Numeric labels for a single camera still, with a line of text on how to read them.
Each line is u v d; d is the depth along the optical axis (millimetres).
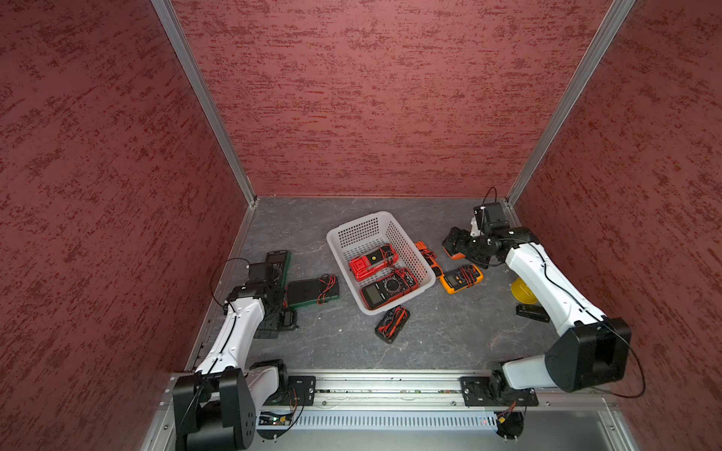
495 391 669
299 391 741
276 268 950
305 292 897
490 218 640
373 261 947
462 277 921
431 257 969
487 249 593
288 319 830
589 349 406
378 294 891
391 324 823
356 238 1033
